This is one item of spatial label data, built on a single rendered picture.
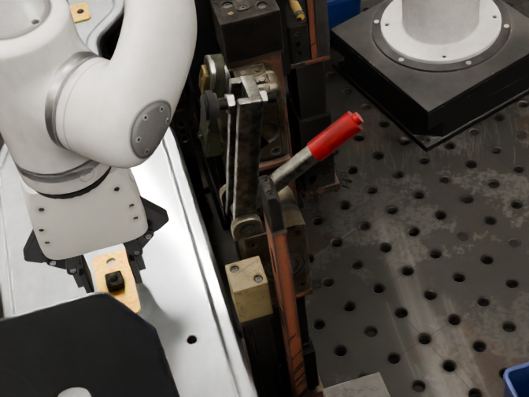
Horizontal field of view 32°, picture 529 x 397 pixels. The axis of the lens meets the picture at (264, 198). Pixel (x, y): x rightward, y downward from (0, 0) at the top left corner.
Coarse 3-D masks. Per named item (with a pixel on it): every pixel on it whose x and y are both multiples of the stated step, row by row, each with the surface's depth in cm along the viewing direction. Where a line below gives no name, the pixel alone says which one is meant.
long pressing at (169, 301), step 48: (96, 0) 125; (96, 48) 118; (0, 192) 104; (144, 192) 101; (192, 192) 100; (0, 240) 99; (192, 240) 96; (0, 288) 95; (48, 288) 94; (96, 288) 93; (144, 288) 93; (192, 288) 92; (192, 384) 85; (240, 384) 84
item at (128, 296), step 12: (120, 252) 96; (96, 264) 95; (120, 264) 95; (96, 276) 94; (108, 276) 93; (120, 276) 92; (132, 276) 93; (108, 288) 92; (120, 288) 93; (132, 288) 92; (120, 300) 92; (132, 300) 92
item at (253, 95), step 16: (240, 80) 80; (208, 96) 78; (224, 96) 80; (240, 96) 80; (256, 96) 78; (272, 96) 80; (208, 112) 78; (240, 112) 78; (256, 112) 79; (240, 128) 80; (256, 128) 80; (240, 144) 81; (256, 144) 82; (240, 160) 82; (256, 160) 83; (240, 176) 84; (256, 176) 85; (240, 192) 86; (256, 192) 86; (240, 208) 87; (256, 208) 88
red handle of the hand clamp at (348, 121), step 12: (348, 120) 85; (360, 120) 85; (324, 132) 86; (336, 132) 85; (348, 132) 85; (312, 144) 86; (324, 144) 86; (336, 144) 85; (300, 156) 87; (312, 156) 86; (324, 156) 86; (288, 168) 87; (300, 168) 87; (276, 180) 88; (288, 180) 88
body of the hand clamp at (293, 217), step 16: (288, 192) 93; (288, 208) 91; (288, 224) 90; (304, 224) 90; (240, 240) 90; (256, 240) 90; (288, 240) 91; (304, 240) 92; (240, 256) 96; (304, 256) 94; (272, 272) 95; (304, 272) 96; (272, 288) 96; (304, 288) 98; (272, 304) 98; (304, 304) 101; (272, 320) 102; (304, 320) 103; (304, 336) 106; (304, 352) 108; (288, 384) 112; (320, 384) 116
